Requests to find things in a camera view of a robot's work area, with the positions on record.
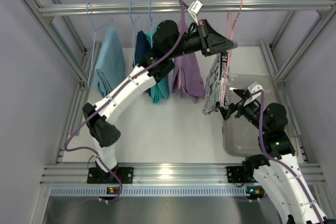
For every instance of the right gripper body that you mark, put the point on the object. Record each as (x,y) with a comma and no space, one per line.
(238,105)

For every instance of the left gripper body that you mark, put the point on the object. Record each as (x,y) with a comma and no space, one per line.
(205,38)

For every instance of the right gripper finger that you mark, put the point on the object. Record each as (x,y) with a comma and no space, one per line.
(226,113)
(243,94)

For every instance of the newspaper print trousers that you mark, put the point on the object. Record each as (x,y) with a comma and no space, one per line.
(216,85)

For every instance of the pink wire hanger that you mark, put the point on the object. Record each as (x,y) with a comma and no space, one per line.
(230,28)

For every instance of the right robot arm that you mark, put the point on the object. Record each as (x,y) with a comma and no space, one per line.
(276,169)

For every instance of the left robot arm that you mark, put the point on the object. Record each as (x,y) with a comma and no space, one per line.
(169,41)

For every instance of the pink hanger with purple trousers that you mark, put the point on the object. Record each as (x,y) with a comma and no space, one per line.
(181,59)

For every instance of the purple trousers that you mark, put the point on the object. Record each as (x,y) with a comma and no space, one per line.
(192,81)

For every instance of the blue hanger with teal trousers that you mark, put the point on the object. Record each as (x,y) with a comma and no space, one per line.
(151,24)

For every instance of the navy trousers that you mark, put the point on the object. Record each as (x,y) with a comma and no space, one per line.
(141,48)

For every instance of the teal trousers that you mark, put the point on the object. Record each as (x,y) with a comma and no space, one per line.
(161,90)

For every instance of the light blue trousers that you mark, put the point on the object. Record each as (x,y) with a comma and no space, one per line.
(109,71)

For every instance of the blue hanger leftmost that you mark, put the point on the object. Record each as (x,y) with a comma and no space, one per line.
(95,30)

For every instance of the clear plastic bin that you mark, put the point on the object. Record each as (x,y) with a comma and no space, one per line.
(241,135)

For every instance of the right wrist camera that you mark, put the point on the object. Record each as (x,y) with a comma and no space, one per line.
(253,90)

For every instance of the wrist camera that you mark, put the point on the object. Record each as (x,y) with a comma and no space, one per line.
(193,10)
(253,90)

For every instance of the aluminium hanging rail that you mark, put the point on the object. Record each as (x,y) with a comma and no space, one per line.
(64,10)

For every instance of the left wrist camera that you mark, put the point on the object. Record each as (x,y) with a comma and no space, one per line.
(193,10)

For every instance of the right aluminium frame post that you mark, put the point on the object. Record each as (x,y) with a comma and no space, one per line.
(298,33)

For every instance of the aluminium frame post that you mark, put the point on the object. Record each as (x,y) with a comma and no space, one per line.
(298,33)
(81,91)

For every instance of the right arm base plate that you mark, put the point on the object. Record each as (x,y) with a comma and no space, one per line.
(238,175)

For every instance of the grey slotted cable duct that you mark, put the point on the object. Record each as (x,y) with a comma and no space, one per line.
(154,191)

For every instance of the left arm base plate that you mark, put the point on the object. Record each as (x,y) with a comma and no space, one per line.
(97,176)

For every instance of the left aluminium frame post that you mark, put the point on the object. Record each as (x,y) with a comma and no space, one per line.
(81,91)

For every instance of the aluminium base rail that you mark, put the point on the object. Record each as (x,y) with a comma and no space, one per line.
(144,174)

